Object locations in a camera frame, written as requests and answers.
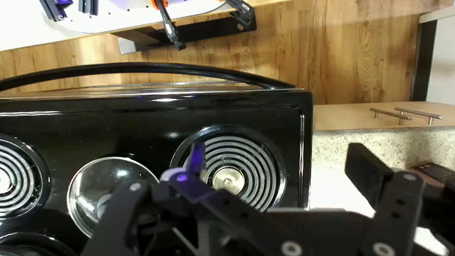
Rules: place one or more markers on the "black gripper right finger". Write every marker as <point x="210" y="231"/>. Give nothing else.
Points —
<point x="395" y="207"/>

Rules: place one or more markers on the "black electric stove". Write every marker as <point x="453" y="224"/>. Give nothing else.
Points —
<point x="142" y="122"/>

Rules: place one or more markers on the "white robot mounting platform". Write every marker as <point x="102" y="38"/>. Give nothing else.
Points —
<point x="28" y="22"/>

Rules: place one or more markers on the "large coil burner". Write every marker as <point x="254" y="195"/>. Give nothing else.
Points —
<point x="246" y="156"/>

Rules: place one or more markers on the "white cabinet panel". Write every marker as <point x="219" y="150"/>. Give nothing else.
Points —
<point x="442" y="57"/>

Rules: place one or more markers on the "wooden lower cabinet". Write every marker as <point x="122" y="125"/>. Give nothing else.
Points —
<point x="345" y="115"/>

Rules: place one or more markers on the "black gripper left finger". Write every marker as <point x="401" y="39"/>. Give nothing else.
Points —
<point x="122" y="213"/>

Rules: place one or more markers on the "black clamp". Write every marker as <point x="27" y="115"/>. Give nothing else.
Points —
<point x="168" y="25"/>
<point x="242" y="14"/>

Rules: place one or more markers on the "small coil burner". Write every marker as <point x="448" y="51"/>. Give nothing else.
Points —
<point x="18" y="175"/>

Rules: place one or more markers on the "blue bracket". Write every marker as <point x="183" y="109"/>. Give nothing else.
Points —
<point x="57" y="8"/>

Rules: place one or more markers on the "small glass pot lid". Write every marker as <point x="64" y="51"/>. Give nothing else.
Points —
<point x="97" y="189"/>

